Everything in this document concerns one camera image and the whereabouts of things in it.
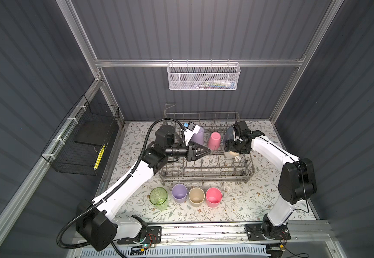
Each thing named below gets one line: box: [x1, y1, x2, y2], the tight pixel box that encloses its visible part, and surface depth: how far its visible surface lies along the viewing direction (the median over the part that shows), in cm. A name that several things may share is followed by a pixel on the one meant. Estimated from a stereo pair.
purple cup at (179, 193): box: [171, 183, 188, 204], surface depth 80 cm
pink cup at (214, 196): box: [205, 187, 223, 208], surface depth 84 cm
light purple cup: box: [191, 126, 205, 146], surface depth 96 cm
